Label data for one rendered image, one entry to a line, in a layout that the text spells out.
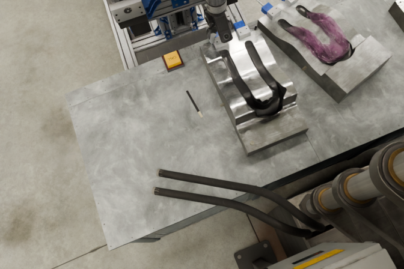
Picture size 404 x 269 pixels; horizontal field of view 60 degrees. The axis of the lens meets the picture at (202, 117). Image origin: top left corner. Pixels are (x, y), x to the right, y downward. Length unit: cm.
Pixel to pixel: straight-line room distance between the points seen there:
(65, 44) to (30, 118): 60
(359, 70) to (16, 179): 210
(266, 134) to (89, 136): 73
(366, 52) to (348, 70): 11
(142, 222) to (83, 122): 50
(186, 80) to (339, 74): 63
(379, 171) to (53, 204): 205
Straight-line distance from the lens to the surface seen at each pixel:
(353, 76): 149
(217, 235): 218
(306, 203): 139
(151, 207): 141
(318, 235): 143
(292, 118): 142
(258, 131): 138
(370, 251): 76
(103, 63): 263
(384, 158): 71
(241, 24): 154
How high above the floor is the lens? 218
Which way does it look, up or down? 70 degrees down
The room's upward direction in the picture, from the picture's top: 11 degrees counter-clockwise
